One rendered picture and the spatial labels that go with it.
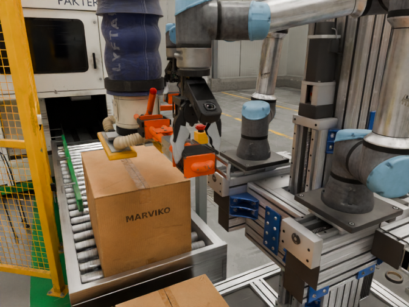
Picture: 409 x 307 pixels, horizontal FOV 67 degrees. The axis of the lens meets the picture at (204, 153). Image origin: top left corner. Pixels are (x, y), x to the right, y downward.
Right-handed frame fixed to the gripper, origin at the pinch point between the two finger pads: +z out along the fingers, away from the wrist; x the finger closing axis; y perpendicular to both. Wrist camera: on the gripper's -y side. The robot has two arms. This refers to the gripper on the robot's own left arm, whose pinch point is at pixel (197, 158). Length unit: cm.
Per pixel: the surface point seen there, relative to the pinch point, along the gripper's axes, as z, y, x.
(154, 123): -1.6, 31.3, 1.6
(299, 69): 54, 896, -791
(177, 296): 70, 32, -4
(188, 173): 1.6, -3.7, 3.8
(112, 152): 11.1, 45.9, 13.8
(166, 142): -0.7, 12.6, 3.7
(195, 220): 65, 75, -29
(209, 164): -0.3, -5.0, -0.7
